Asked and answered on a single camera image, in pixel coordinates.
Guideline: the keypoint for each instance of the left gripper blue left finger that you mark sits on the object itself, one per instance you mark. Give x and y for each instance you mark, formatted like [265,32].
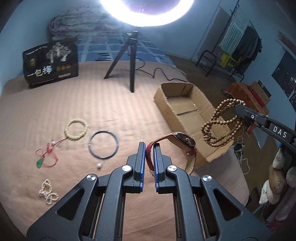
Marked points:
[94,208]

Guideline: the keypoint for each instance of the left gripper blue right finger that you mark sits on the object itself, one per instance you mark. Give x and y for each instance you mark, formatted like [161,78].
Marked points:
[204,210]

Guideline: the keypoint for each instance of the white pearl earring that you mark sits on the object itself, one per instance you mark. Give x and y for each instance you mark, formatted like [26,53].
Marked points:
[100,165]

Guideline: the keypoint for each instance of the brown wooden bead mala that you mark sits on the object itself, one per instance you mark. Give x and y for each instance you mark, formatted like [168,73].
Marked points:
[238,122]

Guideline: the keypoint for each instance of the red cord jade pendant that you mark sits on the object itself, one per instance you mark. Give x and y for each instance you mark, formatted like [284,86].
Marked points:
[49,152]

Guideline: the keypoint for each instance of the red strap wristwatch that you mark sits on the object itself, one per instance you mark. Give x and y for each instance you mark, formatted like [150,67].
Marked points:
[186,143]

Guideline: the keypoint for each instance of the dark thin bangle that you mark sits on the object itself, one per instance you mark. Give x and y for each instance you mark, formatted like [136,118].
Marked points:
[103,144]

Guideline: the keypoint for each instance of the gloved right hand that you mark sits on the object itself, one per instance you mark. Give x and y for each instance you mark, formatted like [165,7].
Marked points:
[279,190]

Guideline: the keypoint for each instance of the orange cloth covered box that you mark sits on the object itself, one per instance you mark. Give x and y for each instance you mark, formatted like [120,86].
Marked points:
[240,91]

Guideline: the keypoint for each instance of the yellow box on rack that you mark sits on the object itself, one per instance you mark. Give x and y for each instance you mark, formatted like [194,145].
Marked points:
[227,61]

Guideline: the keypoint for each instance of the dark hanging clothes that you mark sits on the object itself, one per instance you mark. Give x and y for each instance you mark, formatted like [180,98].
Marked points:
[249,47]

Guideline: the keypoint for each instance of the black clothes rack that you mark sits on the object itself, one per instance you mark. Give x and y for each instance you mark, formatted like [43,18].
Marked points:
[209,60]

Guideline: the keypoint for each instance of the open cardboard box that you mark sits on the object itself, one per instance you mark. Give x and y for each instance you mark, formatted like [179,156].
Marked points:
[186,109]

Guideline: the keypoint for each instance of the striped hanging towel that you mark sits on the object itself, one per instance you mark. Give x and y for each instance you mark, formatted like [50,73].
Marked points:
[234,31]

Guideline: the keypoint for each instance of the black printed package bag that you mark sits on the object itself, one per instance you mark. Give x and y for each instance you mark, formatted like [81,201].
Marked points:
[51,62]

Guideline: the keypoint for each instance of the blue checkered bed sheet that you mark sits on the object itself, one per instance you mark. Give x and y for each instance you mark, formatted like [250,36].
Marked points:
[106,46]

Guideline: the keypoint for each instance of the folded floral quilt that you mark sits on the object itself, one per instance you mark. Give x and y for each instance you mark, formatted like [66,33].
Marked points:
[84,20]

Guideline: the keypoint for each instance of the white ring light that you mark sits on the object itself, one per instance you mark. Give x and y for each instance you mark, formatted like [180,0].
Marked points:
[147,13]

